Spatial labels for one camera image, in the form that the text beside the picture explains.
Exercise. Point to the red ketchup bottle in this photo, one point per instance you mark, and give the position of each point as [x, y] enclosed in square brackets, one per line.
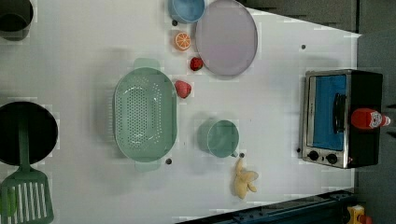
[369, 119]

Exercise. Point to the black toaster oven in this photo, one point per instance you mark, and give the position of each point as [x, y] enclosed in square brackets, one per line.
[330, 99]

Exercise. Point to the large pink strawberry toy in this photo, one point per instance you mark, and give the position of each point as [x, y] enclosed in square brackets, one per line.
[183, 89]

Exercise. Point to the small red strawberry toy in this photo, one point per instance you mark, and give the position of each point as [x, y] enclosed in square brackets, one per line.
[196, 64]

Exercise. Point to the green plastic colander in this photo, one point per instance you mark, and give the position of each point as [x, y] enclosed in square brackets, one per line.
[145, 115]

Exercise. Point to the orange slice toy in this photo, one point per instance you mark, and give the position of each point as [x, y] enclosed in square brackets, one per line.
[182, 41]

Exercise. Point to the purple round plate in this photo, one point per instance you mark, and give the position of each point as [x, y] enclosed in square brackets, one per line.
[226, 38]

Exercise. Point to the blue plastic cup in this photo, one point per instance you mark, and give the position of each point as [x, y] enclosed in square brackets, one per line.
[186, 11]

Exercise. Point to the black round pan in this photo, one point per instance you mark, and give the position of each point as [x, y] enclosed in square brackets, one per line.
[42, 131]

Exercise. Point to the green slotted spatula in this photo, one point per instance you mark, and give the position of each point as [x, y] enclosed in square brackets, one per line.
[25, 194]

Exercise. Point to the dark pot at edge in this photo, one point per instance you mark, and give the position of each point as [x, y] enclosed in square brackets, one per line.
[15, 19]

